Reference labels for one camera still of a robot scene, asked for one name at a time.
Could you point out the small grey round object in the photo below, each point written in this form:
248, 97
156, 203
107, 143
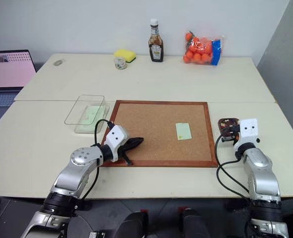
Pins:
58, 62

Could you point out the dark brown tray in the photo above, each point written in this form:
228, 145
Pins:
223, 126

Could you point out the wood framed cork board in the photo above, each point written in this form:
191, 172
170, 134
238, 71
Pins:
156, 129

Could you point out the brown sauce bottle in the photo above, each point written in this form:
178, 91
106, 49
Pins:
156, 47

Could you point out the open laptop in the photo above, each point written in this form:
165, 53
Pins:
8, 72

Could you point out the yellow sponge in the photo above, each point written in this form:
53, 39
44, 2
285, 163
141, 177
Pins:
124, 54

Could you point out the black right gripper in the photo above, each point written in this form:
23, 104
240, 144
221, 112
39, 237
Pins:
235, 129

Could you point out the green notes stack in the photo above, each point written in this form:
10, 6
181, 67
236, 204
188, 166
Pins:
93, 114

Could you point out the clear plastic box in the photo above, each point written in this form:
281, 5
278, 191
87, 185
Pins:
87, 116

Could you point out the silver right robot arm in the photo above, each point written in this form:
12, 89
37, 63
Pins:
260, 173

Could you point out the dark rounded shape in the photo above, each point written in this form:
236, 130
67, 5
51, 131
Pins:
134, 225
193, 223

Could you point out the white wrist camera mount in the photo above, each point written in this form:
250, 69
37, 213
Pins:
248, 131
115, 137

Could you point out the bag of oranges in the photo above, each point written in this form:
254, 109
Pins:
201, 50

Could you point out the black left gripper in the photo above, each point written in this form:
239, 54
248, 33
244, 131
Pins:
126, 147

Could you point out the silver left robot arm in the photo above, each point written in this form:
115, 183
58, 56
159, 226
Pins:
69, 176

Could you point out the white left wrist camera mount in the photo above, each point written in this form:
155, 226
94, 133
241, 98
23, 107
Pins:
115, 137

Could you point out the green sticky note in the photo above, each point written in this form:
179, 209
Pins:
184, 130

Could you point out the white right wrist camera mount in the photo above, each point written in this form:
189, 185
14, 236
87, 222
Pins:
248, 131

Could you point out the small clear jar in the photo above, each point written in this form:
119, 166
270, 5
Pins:
120, 64

